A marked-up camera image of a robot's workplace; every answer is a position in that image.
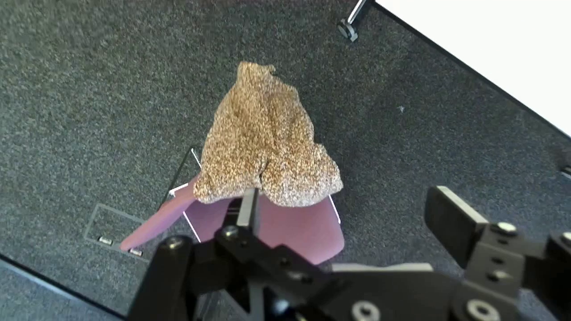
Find brown knitted jersey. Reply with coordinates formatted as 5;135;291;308
193;61;344;209

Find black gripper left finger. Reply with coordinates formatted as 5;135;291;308
216;186;300;283

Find mauve plastic chair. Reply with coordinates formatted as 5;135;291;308
118;149;348;268

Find metal table leg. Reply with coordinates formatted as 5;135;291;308
337;0;371;45

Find floor outlet cover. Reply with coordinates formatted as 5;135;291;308
82;202;150;259

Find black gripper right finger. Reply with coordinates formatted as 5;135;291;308
425;184;550;300

